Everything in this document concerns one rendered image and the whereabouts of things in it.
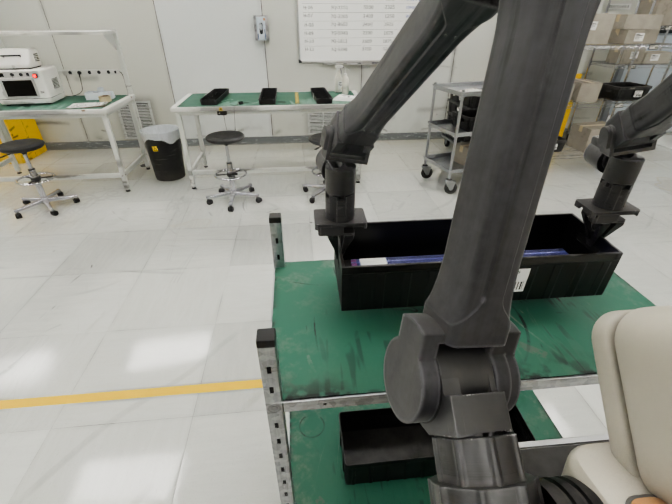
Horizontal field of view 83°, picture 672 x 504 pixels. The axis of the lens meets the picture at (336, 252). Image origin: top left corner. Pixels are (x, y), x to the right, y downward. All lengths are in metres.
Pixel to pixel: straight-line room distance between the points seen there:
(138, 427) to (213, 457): 0.39
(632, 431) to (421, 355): 0.17
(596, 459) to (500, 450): 0.09
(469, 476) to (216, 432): 1.60
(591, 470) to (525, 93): 0.30
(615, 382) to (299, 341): 0.58
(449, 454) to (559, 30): 0.32
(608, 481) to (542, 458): 0.23
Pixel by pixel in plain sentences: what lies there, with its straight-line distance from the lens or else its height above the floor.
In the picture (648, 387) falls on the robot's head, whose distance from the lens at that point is 0.37.
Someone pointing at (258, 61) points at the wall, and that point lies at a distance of 5.35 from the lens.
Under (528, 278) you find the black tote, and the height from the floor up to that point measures 1.07.
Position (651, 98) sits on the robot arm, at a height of 1.41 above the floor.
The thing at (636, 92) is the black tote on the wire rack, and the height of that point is 0.83.
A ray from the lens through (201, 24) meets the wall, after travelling 5.41.
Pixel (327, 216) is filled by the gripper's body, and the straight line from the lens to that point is 0.74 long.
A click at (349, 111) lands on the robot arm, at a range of 0.64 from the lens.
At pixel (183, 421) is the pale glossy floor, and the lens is 1.96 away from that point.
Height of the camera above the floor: 1.53
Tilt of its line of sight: 32 degrees down
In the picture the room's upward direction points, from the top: straight up
